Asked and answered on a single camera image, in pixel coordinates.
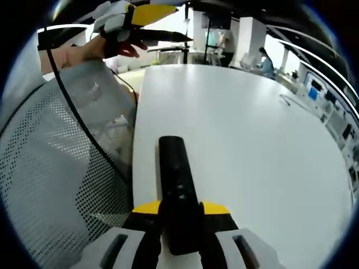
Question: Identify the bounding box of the person's left hand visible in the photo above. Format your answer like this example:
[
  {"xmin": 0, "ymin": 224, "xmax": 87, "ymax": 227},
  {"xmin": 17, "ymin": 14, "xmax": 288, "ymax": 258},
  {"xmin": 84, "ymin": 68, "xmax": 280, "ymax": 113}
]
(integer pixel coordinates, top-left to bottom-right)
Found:
[{"xmin": 92, "ymin": 29, "xmax": 128, "ymax": 59}]

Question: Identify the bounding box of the black framed desk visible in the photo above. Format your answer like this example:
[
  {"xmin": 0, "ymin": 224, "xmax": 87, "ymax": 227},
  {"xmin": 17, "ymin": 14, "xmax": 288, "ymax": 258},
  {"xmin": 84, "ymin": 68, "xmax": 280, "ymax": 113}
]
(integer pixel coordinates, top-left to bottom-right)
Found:
[{"xmin": 147, "ymin": 45, "xmax": 194, "ymax": 67}]

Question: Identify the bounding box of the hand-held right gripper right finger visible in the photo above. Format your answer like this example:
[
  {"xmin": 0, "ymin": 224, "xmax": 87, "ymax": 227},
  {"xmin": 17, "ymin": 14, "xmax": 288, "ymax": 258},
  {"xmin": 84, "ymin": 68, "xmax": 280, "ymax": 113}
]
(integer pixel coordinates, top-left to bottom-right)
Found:
[{"xmin": 199, "ymin": 201, "xmax": 280, "ymax": 269}]

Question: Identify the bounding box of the black cable on table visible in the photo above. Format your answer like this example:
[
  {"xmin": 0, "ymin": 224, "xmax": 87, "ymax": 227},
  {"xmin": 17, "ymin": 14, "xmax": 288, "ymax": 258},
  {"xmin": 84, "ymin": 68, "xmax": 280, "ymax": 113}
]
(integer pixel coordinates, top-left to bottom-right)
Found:
[{"xmin": 279, "ymin": 94, "xmax": 309, "ymax": 109}]

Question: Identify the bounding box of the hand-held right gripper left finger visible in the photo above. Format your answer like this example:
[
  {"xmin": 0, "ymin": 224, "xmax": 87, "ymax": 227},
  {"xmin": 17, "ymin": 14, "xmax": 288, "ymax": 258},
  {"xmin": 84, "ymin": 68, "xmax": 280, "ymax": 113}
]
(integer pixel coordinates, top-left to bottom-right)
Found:
[{"xmin": 81, "ymin": 200, "xmax": 163, "ymax": 269}]

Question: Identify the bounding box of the thin black cable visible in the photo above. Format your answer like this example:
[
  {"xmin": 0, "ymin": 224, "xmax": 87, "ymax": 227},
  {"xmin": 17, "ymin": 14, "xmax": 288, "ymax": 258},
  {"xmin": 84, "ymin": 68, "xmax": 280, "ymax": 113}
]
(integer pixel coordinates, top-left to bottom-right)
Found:
[{"xmin": 111, "ymin": 68, "xmax": 140, "ymax": 106}]

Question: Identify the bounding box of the thick black cable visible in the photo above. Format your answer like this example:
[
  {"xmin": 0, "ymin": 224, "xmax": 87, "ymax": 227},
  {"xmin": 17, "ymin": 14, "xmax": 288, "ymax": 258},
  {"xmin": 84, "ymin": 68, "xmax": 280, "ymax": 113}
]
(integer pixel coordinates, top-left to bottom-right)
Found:
[{"xmin": 44, "ymin": 46, "xmax": 134, "ymax": 180}]

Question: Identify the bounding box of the white office chair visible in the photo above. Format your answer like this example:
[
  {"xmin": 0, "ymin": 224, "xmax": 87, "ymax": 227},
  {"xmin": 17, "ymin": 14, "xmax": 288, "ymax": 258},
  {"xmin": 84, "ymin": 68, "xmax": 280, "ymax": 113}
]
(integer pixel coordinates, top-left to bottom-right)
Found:
[{"xmin": 240, "ymin": 53, "xmax": 258, "ymax": 71}]

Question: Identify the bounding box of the black remote control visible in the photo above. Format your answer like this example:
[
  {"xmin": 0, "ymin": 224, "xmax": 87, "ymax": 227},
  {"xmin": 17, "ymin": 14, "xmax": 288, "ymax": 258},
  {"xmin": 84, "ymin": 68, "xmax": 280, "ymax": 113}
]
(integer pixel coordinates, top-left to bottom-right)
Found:
[{"xmin": 158, "ymin": 136, "xmax": 205, "ymax": 256}]

